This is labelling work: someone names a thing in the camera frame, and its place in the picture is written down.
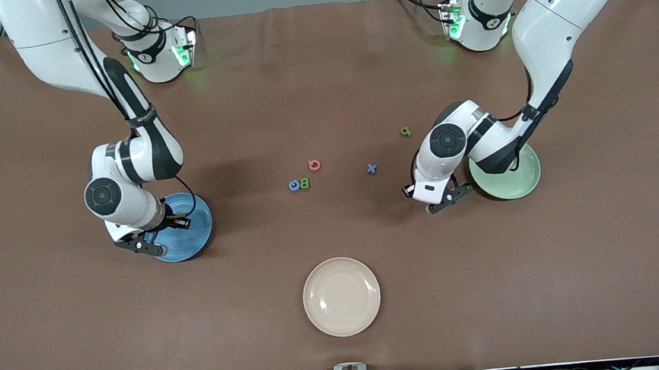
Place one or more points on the blue letter x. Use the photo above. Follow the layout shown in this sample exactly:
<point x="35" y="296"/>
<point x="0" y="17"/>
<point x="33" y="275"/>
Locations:
<point x="371" y="168"/>

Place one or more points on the green letter q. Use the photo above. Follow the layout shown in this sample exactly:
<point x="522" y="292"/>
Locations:
<point x="405" y="132"/>

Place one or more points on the red letter Q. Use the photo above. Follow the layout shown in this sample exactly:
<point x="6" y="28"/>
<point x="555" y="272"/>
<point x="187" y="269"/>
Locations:
<point x="314" y="165"/>

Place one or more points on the green letter B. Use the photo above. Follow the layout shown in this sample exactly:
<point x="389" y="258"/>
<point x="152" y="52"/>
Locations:
<point x="304" y="182"/>

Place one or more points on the blue letter G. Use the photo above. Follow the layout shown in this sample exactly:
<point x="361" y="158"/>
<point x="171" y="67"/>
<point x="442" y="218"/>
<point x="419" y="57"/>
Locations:
<point x="294" y="185"/>

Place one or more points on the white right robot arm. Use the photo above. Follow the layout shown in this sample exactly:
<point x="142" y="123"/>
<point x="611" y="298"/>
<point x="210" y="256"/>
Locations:
<point x="43" y="43"/>

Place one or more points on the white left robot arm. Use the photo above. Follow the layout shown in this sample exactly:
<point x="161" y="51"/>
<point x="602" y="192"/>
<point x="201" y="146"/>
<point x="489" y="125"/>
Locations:
<point x="559" y="16"/>

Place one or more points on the blue plate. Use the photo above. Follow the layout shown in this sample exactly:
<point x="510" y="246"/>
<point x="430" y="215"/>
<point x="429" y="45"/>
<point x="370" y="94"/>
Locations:
<point x="197" y="241"/>

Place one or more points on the green plate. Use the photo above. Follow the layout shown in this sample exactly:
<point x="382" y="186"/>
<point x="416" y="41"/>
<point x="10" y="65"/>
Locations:
<point x="520" y="183"/>

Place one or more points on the beige plate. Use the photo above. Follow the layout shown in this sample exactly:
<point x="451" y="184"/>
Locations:
<point x="342" y="297"/>

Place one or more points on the brown table cover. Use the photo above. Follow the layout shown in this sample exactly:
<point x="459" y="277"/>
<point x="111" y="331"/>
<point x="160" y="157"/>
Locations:
<point x="321" y="90"/>

